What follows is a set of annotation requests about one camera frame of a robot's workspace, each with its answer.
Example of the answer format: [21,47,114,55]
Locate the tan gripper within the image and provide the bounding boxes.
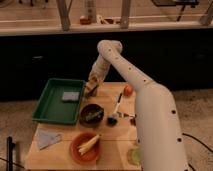
[85,75,99,97]

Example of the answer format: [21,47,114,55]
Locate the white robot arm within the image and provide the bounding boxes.
[85,40,189,171]

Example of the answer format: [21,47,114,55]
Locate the grey sponge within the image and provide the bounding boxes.
[62,92,80,102]

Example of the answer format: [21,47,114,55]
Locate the dark brown bowl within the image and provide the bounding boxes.
[79,104,104,127]

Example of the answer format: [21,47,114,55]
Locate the orange tomato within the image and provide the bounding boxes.
[123,85,133,97]

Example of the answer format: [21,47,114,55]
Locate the green plastic tray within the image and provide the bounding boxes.
[32,78,85,125]

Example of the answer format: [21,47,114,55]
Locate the small brown object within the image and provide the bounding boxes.
[130,117,136,126]

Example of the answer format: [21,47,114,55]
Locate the orange bowl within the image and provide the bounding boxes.
[70,132,101,165]

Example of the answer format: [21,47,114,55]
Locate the yellow corn pieces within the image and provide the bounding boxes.
[78,134,100,155]

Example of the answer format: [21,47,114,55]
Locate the grey folded cloth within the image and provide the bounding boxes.
[36,129,62,150]

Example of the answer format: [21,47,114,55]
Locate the black stand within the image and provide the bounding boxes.
[6,136,15,171]

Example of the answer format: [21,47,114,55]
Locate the black floor cable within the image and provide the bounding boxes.
[181,132,213,171]

